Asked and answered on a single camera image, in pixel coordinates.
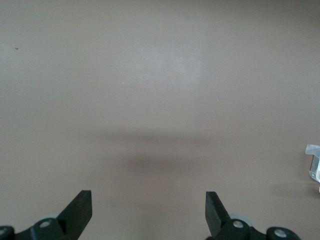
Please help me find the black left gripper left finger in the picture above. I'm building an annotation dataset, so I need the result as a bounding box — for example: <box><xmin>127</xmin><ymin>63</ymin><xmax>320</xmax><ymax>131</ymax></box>
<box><xmin>0</xmin><ymin>183</ymin><xmax>93</xmax><ymax>240</ymax></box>

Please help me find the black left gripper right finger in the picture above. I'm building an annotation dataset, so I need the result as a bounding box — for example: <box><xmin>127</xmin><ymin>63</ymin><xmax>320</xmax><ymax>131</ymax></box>
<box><xmin>205</xmin><ymin>191</ymin><xmax>301</xmax><ymax>240</ymax></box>

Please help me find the clear plastic egg carton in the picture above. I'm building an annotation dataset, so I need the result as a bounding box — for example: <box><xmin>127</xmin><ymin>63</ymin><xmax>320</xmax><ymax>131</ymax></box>
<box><xmin>305</xmin><ymin>143</ymin><xmax>320</xmax><ymax>193</ymax></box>

